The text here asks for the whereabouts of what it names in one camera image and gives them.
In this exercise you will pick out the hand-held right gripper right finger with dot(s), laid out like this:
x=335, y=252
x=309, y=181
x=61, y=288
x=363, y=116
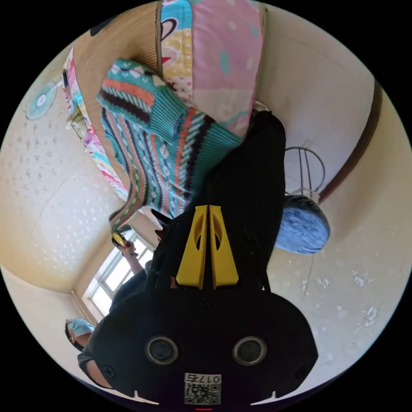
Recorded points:
x=225, y=257

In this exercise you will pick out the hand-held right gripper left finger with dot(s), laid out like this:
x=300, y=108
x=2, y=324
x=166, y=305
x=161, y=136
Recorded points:
x=192, y=254

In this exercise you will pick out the teal patterned knit sweater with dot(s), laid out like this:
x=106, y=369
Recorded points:
x=151, y=151

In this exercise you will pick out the person's left forearm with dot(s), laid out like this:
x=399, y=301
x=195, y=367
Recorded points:
x=136, y=264

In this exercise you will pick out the person's left hand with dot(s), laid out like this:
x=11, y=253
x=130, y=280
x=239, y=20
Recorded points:
x=129, y=248

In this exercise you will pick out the person's body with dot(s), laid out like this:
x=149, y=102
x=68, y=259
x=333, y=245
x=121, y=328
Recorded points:
x=254, y=180

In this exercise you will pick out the pale blue standing fan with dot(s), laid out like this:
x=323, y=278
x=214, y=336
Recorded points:
x=41, y=100

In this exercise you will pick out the bed with mat and quilt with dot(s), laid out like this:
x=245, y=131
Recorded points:
x=122, y=42

